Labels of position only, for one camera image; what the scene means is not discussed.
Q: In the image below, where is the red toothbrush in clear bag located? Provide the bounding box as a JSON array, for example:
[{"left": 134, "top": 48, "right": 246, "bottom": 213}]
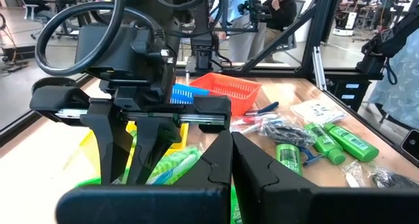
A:
[{"left": 230, "top": 114, "right": 282, "bottom": 135}]

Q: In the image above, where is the white cotton swabs bag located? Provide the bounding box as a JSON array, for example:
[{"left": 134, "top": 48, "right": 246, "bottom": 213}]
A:
[{"left": 340, "top": 160, "right": 371, "bottom": 188}]

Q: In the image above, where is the black table camera module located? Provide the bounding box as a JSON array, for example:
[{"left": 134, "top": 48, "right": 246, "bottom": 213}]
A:
[{"left": 401, "top": 128, "right": 419, "bottom": 161}]

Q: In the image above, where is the black disposable razor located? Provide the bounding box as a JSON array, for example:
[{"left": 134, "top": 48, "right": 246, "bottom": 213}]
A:
[{"left": 244, "top": 101, "right": 280, "bottom": 117}]

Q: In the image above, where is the patterned fabric sheet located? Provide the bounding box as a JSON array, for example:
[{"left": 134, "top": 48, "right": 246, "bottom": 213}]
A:
[{"left": 368, "top": 29, "right": 419, "bottom": 122}]

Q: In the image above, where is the black labelled drawer unit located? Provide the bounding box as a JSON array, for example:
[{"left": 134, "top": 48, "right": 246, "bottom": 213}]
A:
[{"left": 325, "top": 76, "right": 373, "bottom": 113}]

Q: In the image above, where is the white vanity pack bag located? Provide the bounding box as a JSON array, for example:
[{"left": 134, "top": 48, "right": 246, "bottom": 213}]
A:
[{"left": 289, "top": 99, "right": 348, "bottom": 126}]

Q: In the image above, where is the black hair ties bag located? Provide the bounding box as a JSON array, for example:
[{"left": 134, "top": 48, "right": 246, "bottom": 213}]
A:
[
  {"left": 369, "top": 166, "right": 419, "bottom": 189},
  {"left": 258, "top": 117, "right": 318, "bottom": 148}
]

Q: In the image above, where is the yellow plastic basket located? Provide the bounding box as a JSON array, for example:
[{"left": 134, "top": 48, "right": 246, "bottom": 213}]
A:
[{"left": 80, "top": 121, "right": 190, "bottom": 172}]

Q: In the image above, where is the white equipment box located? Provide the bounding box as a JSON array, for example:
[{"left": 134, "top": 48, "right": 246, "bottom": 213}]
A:
[{"left": 333, "top": 10, "right": 357, "bottom": 37}]

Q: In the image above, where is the orange plastic basket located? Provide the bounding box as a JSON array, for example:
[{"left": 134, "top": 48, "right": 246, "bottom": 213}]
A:
[{"left": 189, "top": 72, "right": 263, "bottom": 117}]

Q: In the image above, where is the green toothbrush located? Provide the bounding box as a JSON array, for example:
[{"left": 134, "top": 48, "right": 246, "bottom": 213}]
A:
[{"left": 120, "top": 128, "right": 204, "bottom": 185}]

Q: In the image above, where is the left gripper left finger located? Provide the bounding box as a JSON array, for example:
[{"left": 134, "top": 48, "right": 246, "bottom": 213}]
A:
[{"left": 55, "top": 130, "right": 234, "bottom": 224}]

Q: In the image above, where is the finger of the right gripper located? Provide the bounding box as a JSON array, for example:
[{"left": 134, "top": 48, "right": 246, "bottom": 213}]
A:
[
  {"left": 126, "top": 116, "right": 183, "bottom": 185},
  {"left": 80, "top": 98, "right": 134, "bottom": 185}
]

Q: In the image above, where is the black mounted device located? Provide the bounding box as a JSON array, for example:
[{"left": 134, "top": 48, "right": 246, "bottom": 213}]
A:
[{"left": 355, "top": 4, "right": 419, "bottom": 75}]

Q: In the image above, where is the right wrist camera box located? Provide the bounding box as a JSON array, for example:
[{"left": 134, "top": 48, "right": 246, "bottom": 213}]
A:
[{"left": 74, "top": 23, "right": 141, "bottom": 75}]

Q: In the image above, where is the white chair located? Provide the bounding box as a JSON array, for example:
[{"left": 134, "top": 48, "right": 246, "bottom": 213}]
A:
[{"left": 14, "top": 0, "right": 40, "bottom": 22}]

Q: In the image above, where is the blue plastic basket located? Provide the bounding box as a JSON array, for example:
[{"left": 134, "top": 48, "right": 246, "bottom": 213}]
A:
[{"left": 170, "top": 83, "right": 210, "bottom": 105}]

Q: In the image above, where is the silver metal bracket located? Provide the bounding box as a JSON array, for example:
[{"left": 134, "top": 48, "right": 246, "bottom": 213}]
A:
[{"left": 312, "top": 46, "right": 328, "bottom": 91}]

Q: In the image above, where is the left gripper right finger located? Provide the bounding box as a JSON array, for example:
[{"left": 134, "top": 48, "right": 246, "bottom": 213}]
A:
[{"left": 231, "top": 131, "right": 419, "bottom": 224}]

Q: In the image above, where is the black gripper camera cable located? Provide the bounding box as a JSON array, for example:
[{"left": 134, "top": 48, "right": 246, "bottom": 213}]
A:
[{"left": 35, "top": 0, "right": 164, "bottom": 77}]

